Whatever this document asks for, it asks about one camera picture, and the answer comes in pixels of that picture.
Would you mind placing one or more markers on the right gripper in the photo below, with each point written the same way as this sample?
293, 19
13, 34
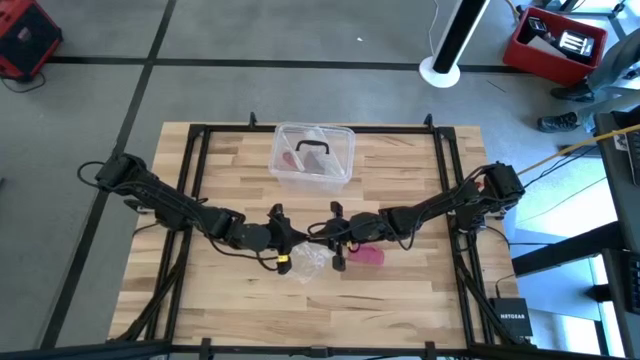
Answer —
357, 229

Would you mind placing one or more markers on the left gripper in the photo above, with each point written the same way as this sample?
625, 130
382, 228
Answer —
270, 237

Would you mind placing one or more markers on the pink elastic bandage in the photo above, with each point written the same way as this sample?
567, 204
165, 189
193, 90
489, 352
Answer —
367, 255

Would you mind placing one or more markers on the clear plastic bag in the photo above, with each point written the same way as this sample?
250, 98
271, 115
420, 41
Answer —
310, 262

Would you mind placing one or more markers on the clear plastic storage box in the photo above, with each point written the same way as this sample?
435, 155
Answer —
310, 184

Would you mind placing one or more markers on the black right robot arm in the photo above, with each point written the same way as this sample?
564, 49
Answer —
440, 204

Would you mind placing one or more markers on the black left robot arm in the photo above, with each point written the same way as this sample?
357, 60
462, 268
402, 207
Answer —
170, 197

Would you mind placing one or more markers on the grey bandage roll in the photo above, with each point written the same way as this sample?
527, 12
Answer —
315, 162

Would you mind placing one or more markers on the red bandage roll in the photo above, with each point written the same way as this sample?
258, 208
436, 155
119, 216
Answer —
290, 161

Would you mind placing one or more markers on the black pole with white base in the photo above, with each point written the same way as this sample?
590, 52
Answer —
440, 75

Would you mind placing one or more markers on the black desk crossbar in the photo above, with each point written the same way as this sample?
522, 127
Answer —
560, 250

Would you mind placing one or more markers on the person's black shoe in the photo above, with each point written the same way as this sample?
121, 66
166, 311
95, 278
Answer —
557, 122
572, 94

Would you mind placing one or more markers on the red plastic crate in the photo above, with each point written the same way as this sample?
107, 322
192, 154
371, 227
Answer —
540, 62

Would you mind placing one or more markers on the black desk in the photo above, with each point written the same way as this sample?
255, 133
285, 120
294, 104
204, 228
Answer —
620, 200

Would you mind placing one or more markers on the small black device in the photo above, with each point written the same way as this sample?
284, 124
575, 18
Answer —
536, 25

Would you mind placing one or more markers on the black keyboard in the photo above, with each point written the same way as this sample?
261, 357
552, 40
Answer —
634, 282

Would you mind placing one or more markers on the silver toaster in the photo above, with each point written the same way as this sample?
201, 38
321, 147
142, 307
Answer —
575, 45

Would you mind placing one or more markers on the person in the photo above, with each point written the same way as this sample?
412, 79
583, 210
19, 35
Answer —
615, 65

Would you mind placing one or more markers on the red and black case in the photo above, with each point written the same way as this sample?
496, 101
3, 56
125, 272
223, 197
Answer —
25, 35

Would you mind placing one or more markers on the black metal table frame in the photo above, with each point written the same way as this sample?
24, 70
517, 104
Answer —
230, 129

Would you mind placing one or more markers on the black clamp bracket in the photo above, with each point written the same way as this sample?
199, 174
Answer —
137, 206

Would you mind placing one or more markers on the black Netgear network switch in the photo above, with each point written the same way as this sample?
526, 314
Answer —
511, 317

